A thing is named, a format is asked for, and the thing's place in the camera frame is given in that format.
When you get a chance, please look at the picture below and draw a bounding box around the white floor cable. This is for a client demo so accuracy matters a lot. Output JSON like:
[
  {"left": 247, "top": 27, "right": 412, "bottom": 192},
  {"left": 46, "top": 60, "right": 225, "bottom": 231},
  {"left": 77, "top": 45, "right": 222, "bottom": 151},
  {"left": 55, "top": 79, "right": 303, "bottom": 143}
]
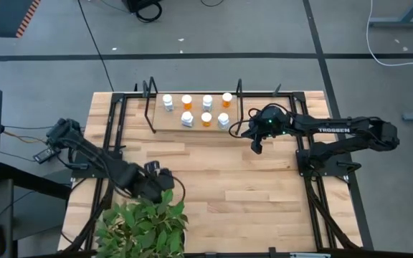
[{"left": 366, "top": 0, "right": 413, "bottom": 67}]

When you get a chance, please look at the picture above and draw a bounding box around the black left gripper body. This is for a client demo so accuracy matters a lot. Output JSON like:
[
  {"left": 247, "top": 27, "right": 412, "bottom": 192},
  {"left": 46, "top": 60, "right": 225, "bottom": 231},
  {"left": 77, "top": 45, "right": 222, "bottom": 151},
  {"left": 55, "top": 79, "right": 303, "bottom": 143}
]
[{"left": 129, "top": 168, "right": 176, "bottom": 202}]

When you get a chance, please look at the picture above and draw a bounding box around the grey metal table leg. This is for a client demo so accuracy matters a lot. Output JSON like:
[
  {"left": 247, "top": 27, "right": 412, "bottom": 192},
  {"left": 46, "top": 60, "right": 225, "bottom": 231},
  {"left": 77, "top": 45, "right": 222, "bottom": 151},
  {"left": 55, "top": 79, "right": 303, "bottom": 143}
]
[{"left": 367, "top": 0, "right": 413, "bottom": 29}]

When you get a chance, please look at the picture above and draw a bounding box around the black coiled cable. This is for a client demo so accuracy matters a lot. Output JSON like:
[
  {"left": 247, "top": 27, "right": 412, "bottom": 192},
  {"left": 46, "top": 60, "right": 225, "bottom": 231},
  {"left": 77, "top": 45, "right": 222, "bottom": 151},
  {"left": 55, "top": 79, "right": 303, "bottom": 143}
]
[{"left": 134, "top": 1, "right": 163, "bottom": 23}]

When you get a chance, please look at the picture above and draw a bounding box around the wooden shelf board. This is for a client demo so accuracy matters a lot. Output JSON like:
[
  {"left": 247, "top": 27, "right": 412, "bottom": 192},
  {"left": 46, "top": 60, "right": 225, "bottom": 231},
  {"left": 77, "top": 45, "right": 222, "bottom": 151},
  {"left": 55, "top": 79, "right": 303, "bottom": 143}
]
[{"left": 152, "top": 93, "right": 239, "bottom": 132}]

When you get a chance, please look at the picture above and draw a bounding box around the black equipment box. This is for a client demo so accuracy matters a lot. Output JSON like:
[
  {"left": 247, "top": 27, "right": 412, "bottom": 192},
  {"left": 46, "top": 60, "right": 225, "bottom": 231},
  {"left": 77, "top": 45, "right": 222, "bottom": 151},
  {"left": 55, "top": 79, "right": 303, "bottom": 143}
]
[{"left": 122, "top": 0, "right": 163, "bottom": 14}]

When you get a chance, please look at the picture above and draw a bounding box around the black floor cable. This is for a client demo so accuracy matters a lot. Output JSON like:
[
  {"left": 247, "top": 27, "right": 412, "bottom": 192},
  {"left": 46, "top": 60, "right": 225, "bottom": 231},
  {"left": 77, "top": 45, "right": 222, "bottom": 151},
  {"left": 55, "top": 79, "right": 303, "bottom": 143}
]
[{"left": 77, "top": 0, "right": 115, "bottom": 92}]

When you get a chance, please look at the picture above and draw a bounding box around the black power adapter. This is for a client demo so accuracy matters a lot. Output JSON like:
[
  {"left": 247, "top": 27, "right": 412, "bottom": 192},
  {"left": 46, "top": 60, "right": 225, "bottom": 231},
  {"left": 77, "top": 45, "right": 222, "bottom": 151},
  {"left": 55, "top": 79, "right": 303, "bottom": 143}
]
[{"left": 32, "top": 146, "right": 62, "bottom": 165}]

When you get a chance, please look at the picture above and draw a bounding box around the black aluminium table frame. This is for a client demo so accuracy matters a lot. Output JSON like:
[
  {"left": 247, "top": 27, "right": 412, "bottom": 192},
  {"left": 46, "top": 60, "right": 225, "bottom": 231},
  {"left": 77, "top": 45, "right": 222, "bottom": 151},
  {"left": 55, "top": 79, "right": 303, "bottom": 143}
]
[{"left": 58, "top": 91, "right": 365, "bottom": 258}]

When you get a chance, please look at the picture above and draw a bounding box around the orange cable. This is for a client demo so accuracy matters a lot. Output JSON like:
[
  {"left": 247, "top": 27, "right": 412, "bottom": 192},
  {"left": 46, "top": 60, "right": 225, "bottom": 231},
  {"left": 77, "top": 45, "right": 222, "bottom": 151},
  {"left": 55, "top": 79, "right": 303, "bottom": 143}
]
[{"left": 2, "top": 130, "right": 49, "bottom": 145}]

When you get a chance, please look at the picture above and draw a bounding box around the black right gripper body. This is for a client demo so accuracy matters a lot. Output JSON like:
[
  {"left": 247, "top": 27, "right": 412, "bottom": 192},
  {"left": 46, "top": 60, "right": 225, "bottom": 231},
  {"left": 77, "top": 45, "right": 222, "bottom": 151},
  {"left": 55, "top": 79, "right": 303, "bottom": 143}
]
[{"left": 247, "top": 104, "right": 295, "bottom": 140}]

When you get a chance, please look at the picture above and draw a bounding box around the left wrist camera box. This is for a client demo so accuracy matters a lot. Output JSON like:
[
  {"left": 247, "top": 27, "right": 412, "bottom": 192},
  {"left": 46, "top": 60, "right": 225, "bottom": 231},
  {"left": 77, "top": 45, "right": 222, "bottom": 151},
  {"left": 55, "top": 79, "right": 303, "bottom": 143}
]
[{"left": 143, "top": 160, "right": 161, "bottom": 173}]

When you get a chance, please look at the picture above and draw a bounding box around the white medicine bottle blue label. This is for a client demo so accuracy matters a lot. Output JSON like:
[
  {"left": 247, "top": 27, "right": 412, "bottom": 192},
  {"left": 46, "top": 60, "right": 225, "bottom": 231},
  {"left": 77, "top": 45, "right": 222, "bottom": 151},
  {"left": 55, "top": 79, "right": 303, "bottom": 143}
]
[
  {"left": 217, "top": 112, "right": 230, "bottom": 130},
  {"left": 162, "top": 93, "right": 174, "bottom": 113},
  {"left": 181, "top": 110, "right": 194, "bottom": 128},
  {"left": 201, "top": 94, "right": 214, "bottom": 113}
]

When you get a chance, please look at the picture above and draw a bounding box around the green leafy plant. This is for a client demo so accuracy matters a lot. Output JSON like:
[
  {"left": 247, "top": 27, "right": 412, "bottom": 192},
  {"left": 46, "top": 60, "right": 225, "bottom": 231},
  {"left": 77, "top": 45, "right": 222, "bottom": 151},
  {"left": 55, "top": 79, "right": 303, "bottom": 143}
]
[{"left": 94, "top": 188, "right": 190, "bottom": 258}]

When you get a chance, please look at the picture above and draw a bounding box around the orange black striped floor mat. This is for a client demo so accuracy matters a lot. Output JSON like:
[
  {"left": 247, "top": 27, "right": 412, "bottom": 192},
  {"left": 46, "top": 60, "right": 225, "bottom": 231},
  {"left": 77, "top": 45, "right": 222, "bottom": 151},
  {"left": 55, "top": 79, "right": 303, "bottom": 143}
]
[{"left": 0, "top": 0, "right": 42, "bottom": 39}]

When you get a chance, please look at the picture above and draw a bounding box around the black metal shelf leg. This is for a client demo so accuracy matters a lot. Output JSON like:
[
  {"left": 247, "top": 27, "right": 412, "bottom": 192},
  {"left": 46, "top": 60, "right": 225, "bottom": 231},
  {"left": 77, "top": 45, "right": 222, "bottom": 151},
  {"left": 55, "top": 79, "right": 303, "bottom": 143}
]
[
  {"left": 142, "top": 76, "right": 158, "bottom": 134},
  {"left": 235, "top": 78, "right": 244, "bottom": 127}
]

